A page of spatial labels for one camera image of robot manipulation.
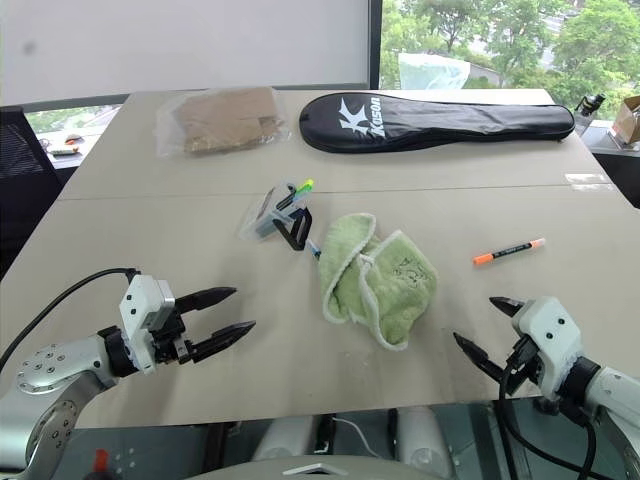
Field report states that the clear bag with brown cardboard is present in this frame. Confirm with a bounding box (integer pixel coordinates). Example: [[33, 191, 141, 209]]
[[155, 86, 293, 160]]

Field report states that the white rounded robot leg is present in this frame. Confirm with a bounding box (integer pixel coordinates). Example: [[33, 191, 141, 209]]
[[396, 405, 457, 480], [251, 414, 317, 464]]

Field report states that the green towel with white trim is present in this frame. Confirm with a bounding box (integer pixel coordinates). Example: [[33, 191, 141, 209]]
[[318, 212, 440, 352]]

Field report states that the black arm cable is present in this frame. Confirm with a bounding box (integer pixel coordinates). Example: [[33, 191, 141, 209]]
[[497, 349, 599, 480], [0, 268, 139, 374]]

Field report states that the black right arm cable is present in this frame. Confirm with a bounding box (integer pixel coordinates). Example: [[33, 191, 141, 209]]
[[497, 349, 599, 480]]

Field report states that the clear tape strip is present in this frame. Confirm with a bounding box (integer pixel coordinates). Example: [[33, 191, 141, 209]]
[[564, 171, 616, 193]]

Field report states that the black Kason racket bag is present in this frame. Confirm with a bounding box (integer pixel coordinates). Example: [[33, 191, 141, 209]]
[[298, 91, 576, 155]]

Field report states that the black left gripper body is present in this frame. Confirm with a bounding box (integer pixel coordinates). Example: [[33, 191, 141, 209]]
[[148, 303, 197, 366]]

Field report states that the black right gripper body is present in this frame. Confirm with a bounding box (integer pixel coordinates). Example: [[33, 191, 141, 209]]
[[501, 334, 545, 397]]

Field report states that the clear bottle with black cap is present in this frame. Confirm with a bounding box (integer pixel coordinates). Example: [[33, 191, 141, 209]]
[[574, 92, 608, 137]]

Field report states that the black pen with orange caps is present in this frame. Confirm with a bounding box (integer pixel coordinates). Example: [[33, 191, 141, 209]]
[[471, 237, 548, 268]]

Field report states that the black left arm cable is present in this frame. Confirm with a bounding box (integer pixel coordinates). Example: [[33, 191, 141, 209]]
[[0, 268, 139, 374]]

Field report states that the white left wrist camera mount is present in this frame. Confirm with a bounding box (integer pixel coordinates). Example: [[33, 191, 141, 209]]
[[118, 273, 177, 376]]

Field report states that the black office chair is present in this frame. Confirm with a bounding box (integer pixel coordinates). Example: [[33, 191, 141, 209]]
[[0, 105, 65, 281]]

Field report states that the thin white cable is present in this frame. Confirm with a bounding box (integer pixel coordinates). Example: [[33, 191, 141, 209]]
[[331, 416, 377, 457]]

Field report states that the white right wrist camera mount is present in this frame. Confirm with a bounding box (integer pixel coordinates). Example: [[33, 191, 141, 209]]
[[510, 295, 584, 402]]

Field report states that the translucent plastic sheet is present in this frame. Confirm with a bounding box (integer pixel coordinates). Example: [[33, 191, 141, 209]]
[[396, 51, 472, 92]]

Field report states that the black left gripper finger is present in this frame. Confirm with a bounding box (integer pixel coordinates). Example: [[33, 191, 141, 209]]
[[187, 320, 257, 364], [174, 286, 238, 315]]

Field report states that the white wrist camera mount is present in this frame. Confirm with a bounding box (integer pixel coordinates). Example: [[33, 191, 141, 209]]
[[118, 273, 177, 376], [510, 295, 584, 402]]

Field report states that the dark window frame post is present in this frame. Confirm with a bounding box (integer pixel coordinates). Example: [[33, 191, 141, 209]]
[[367, 0, 384, 92]]

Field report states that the clear plastic container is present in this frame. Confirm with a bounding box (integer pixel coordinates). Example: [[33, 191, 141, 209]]
[[237, 175, 307, 246]]

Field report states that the grey robot torso plate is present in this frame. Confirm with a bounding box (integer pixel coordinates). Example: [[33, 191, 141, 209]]
[[198, 453, 454, 480]]

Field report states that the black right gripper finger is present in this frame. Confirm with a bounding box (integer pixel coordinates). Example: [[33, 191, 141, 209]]
[[452, 331, 507, 385], [488, 296, 527, 320]]

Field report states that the brown cardboard box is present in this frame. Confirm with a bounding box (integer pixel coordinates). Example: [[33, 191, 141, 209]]
[[611, 95, 640, 152]]

